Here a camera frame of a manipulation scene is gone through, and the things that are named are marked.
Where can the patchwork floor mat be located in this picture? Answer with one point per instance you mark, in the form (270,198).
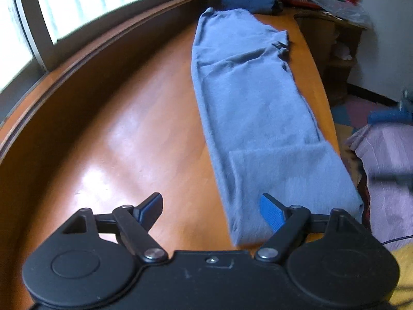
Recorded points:
(351,113)

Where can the blue pants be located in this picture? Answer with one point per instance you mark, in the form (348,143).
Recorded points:
(251,103)

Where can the wooden cabinet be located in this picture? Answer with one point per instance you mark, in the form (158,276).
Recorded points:
(319,32)

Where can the lilac cloth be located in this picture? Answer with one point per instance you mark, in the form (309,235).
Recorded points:
(387,148)

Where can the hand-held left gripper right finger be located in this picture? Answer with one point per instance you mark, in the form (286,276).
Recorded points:
(272,214)

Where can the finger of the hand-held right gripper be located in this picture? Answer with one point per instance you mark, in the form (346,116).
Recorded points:
(387,117)
(403,179)

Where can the clear plastic bag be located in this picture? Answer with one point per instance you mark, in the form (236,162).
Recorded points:
(348,14)

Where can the dark blue rolled garment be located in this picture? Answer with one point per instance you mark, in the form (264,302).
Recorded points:
(251,2)

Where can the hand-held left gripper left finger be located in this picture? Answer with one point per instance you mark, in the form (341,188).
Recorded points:
(151,205)

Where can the glass window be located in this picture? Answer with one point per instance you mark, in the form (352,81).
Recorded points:
(96,0)

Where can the white crumpled cloth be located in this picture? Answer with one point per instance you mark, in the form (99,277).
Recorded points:
(342,52)

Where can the wooden window frame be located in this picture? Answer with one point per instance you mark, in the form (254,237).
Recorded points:
(96,58)

